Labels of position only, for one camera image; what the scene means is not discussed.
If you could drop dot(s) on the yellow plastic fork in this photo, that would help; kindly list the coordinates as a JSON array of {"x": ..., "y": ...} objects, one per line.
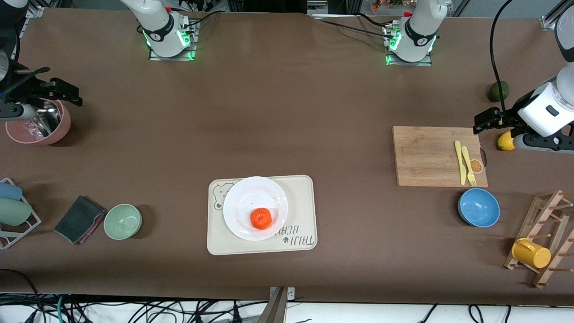
[{"x": 466, "y": 157}]

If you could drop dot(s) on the yellow mug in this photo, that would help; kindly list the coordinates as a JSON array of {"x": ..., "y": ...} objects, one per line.
[{"x": 533, "y": 255}]

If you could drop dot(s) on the aluminium frame bar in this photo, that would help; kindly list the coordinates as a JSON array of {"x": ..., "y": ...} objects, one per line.
[
  {"x": 549, "y": 21},
  {"x": 36, "y": 11}
]

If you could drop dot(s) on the shiny metal scoop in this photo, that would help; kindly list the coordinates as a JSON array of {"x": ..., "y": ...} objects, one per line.
[{"x": 49, "y": 122}]

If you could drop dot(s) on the pale green bowl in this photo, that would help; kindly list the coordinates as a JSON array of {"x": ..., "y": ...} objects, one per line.
[{"x": 122, "y": 222}]

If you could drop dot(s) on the yellow plastic knife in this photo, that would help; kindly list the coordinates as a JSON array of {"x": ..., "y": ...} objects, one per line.
[{"x": 462, "y": 170}]

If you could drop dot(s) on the yellow lemon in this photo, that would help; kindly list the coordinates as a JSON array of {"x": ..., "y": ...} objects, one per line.
[{"x": 504, "y": 142}]

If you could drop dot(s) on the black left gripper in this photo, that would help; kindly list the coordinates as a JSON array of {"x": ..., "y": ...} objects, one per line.
[{"x": 503, "y": 117}]

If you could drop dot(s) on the sage green cup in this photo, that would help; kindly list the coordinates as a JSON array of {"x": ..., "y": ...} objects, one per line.
[{"x": 13, "y": 211}]

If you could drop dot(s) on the orange mandarin fruit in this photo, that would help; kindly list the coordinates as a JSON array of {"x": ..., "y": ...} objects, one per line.
[{"x": 261, "y": 218}]

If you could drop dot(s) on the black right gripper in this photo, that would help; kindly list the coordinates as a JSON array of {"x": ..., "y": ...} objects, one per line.
[{"x": 28, "y": 88}]

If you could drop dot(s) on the grey metal table bracket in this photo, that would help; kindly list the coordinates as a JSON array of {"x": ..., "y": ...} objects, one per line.
[{"x": 280, "y": 305}]

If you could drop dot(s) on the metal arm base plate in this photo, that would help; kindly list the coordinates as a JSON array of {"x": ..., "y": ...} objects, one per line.
[
  {"x": 172, "y": 58},
  {"x": 410, "y": 64}
]

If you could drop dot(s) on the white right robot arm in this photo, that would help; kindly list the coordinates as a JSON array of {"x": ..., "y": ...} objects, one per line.
[{"x": 157, "y": 22}]

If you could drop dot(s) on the wooden cutting board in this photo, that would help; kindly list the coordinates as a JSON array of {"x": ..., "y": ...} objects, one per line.
[{"x": 426, "y": 157}]

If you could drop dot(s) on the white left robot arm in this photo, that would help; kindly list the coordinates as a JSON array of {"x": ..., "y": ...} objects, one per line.
[{"x": 419, "y": 27}]

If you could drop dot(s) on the blue bowl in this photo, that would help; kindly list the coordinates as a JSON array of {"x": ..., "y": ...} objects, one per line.
[{"x": 479, "y": 208}]

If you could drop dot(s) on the white round plate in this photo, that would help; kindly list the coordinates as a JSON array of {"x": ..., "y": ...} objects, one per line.
[{"x": 251, "y": 197}]

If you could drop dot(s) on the orange slice sticker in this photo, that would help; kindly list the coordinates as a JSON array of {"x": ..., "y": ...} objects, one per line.
[{"x": 478, "y": 167}]

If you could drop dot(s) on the wooden mug rack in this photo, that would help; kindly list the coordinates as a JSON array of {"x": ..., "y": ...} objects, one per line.
[{"x": 542, "y": 276}]

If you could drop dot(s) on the pink bowl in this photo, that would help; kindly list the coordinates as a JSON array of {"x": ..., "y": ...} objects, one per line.
[{"x": 61, "y": 130}]

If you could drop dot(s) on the dark grey folded cloth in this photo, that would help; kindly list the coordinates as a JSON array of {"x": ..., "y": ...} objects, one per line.
[{"x": 78, "y": 220}]

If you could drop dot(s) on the blue cup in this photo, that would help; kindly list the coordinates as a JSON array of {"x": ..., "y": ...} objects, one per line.
[{"x": 10, "y": 192}]

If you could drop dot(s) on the dark green avocado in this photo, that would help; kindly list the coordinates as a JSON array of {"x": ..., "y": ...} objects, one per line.
[{"x": 497, "y": 93}]

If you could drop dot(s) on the cream bear print tray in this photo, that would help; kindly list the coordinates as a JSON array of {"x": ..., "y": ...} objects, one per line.
[{"x": 300, "y": 197}]

